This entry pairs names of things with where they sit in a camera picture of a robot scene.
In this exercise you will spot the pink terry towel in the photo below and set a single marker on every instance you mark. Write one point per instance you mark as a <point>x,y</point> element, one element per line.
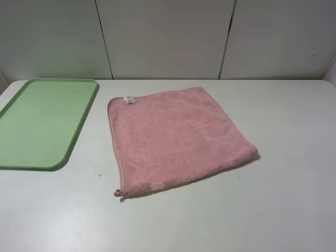
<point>172,138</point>

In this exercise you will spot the green plastic tray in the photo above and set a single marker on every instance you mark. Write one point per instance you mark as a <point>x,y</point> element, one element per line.
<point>41,122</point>

